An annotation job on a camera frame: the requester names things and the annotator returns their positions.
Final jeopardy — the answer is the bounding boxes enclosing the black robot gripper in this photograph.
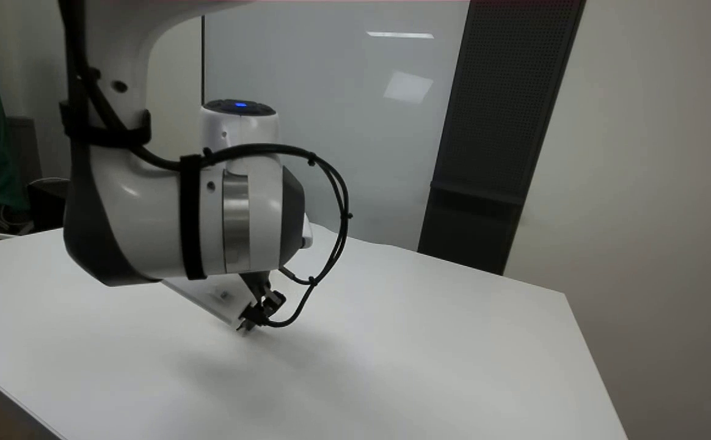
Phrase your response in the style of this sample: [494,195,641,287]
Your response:
[231,272,280,336]

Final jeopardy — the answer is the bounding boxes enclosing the black box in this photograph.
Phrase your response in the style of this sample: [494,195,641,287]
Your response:
[26,177,73,236]

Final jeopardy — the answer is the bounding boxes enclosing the grey chair back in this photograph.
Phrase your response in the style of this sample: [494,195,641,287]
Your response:
[3,115,46,186]

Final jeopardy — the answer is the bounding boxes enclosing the dark vertical pillar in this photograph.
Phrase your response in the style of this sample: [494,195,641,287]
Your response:
[415,0,589,280]

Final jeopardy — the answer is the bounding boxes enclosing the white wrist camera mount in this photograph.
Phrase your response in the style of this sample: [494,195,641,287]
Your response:
[162,272,261,331]

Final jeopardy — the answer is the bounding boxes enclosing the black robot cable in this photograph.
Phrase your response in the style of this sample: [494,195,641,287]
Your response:
[57,0,356,331]

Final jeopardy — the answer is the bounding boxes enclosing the white glossy wall panel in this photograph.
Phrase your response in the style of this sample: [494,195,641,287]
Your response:
[201,0,471,252]

